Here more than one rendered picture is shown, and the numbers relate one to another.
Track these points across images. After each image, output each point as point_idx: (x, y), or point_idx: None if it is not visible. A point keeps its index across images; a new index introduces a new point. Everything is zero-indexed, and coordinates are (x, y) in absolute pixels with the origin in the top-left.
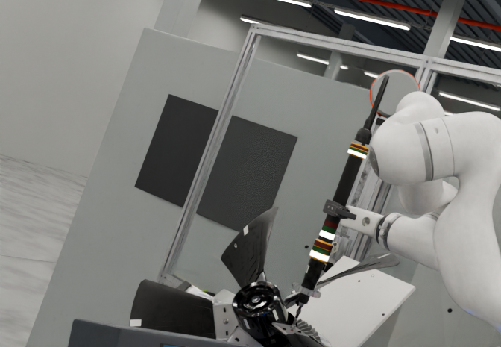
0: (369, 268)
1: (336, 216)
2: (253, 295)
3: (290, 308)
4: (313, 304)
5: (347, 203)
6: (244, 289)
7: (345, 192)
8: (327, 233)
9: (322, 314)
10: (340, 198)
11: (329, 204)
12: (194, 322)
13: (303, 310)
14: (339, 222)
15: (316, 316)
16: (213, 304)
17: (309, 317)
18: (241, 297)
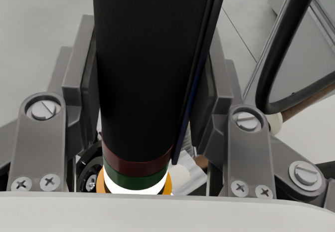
0: None
1: (117, 133)
2: (100, 166)
3: (293, 117)
4: (329, 126)
5: None
6: (97, 147)
7: None
8: (108, 178)
9: (331, 156)
10: (100, 27)
11: (56, 61)
12: (91, 143)
13: (309, 130)
14: (184, 134)
15: (319, 155)
16: (97, 134)
17: (308, 149)
18: (92, 157)
